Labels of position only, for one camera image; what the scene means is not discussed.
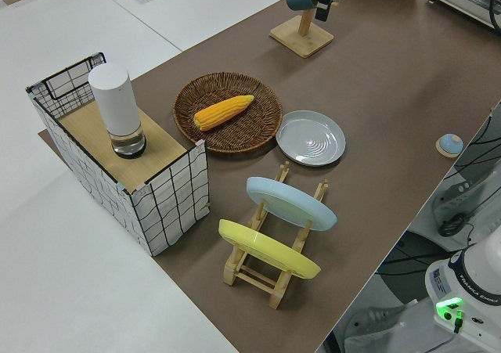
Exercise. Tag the gray plate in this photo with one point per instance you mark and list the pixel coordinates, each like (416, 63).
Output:
(311, 139)

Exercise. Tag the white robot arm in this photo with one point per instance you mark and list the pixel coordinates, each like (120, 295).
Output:
(489, 329)

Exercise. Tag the light blue plate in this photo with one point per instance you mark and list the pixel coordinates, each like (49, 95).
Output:
(289, 204)

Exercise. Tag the yellow plate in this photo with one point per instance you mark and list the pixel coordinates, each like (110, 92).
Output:
(266, 251)

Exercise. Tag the wooden mug tree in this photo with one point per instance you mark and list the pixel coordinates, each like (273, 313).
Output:
(301, 38)

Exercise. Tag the yellow corn cob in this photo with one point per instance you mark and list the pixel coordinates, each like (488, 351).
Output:
(223, 112)

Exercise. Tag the brown wicker basket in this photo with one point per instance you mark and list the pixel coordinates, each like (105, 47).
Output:
(242, 134)

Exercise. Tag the white cylinder with clear base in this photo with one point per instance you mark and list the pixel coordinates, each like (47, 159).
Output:
(115, 102)

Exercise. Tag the white power strip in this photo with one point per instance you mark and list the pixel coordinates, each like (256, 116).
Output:
(454, 202)

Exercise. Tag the black floor device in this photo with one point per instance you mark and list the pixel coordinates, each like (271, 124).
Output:
(452, 225)

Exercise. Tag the wooden dish rack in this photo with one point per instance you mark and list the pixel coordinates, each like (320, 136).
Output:
(254, 276)

